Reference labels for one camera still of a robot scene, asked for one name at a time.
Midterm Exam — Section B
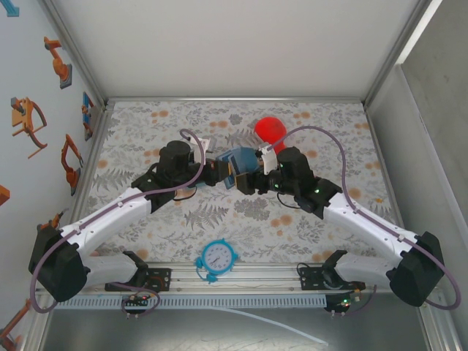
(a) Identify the blue card holder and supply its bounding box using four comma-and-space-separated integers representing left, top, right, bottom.
215, 145, 259, 190

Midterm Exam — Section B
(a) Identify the red plush toy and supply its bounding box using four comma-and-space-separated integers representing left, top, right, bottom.
254, 116, 290, 156

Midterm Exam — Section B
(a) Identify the floral print tablecloth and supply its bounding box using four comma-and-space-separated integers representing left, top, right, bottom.
87, 100, 407, 264

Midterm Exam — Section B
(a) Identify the blue alarm clock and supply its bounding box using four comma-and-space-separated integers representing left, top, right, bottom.
193, 237, 239, 285

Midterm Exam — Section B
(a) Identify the white plastic tube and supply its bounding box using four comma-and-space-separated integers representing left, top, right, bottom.
214, 306, 329, 347

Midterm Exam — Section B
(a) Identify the small circuit board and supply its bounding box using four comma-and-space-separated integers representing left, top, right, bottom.
122, 292, 153, 306
325, 290, 361, 316

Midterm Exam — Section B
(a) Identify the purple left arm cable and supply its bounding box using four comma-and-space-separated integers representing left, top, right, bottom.
29, 128, 205, 315

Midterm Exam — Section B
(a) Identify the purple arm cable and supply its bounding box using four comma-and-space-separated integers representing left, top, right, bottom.
29, 128, 205, 315
268, 125, 461, 311

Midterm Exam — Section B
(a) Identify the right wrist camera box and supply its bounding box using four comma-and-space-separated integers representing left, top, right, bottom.
257, 143, 279, 176

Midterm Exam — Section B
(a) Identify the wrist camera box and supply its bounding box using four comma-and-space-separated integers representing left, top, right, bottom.
257, 143, 279, 176
197, 135, 217, 154

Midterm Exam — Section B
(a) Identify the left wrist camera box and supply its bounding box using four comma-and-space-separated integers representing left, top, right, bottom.
197, 135, 217, 154

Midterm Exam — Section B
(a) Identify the thin black wire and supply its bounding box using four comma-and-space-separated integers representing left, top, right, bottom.
172, 185, 200, 203
276, 192, 306, 212

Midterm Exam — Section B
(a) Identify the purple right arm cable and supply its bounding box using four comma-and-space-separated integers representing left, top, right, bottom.
268, 125, 461, 311

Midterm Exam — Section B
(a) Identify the long aluminium edge rail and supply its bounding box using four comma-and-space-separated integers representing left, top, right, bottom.
104, 96, 369, 107

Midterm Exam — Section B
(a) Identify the aluminium side rail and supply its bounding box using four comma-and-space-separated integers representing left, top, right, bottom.
67, 105, 115, 220

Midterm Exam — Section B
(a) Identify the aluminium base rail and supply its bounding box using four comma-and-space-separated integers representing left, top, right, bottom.
35, 261, 445, 295

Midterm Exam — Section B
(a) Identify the blue and orange wall sticker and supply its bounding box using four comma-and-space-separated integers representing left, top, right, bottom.
80, 91, 96, 143

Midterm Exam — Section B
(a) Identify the white slotted cable duct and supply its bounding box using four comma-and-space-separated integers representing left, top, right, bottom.
50, 295, 327, 310

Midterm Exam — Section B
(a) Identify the aluminium frame post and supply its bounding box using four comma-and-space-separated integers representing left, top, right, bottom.
361, 0, 439, 109
38, 0, 110, 110

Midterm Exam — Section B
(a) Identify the orange claw wall sticker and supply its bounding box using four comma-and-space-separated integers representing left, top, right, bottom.
10, 97, 49, 159

